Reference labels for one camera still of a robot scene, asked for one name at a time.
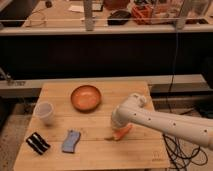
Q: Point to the black object on shelf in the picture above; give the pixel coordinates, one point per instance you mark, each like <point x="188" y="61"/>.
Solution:
<point x="119" y="17"/>

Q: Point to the wooden table board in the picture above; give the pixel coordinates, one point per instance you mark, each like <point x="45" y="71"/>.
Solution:
<point x="141" y="148"/>

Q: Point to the orange wooden bowl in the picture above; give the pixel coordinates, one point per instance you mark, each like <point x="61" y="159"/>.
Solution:
<point x="85" y="98"/>

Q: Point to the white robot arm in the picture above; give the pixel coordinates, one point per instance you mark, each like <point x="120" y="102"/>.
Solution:
<point x="196" y="130"/>

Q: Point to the orange crate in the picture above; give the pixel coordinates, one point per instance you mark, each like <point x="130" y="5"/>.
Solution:
<point x="141" y="14"/>

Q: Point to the clear plastic cup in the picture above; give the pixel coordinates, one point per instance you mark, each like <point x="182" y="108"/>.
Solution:
<point x="44" y="111"/>

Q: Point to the grey metal post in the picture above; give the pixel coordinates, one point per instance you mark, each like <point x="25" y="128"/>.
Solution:
<point x="89" y="24"/>

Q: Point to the black battery holder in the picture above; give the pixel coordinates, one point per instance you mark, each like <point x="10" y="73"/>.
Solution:
<point x="37" y="143"/>

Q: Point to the orange toy carrot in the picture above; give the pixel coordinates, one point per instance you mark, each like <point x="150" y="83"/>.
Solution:
<point x="120" y="133"/>

